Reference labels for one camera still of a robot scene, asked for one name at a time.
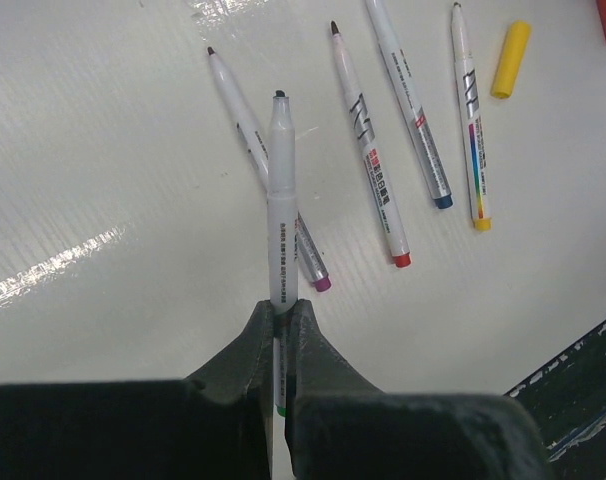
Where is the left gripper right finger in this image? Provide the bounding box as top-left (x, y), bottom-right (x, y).
top-left (285, 300), bottom-right (554, 479)

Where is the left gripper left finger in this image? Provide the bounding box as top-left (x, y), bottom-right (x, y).
top-left (0, 301), bottom-right (274, 479)

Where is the green marker pen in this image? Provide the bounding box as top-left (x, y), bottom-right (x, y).
top-left (267, 90), bottom-right (298, 416)

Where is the purple marker pen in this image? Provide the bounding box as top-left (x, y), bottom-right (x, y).
top-left (207, 46), bottom-right (332, 292)

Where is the yellow marker pen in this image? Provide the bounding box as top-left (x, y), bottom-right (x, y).
top-left (451, 2), bottom-right (492, 232)

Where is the red marker pen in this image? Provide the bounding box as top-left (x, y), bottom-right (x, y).
top-left (330, 20), bottom-right (411, 269)

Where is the blue marker pen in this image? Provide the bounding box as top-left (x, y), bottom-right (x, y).
top-left (365, 1), bottom-right (453, 210)

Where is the yellow pen cap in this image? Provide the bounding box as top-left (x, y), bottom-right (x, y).
top-left (491, 20), bottom-right (531, 99)

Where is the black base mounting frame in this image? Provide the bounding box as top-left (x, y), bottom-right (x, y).
top-left (506, 320), bottom-right (606, 479)

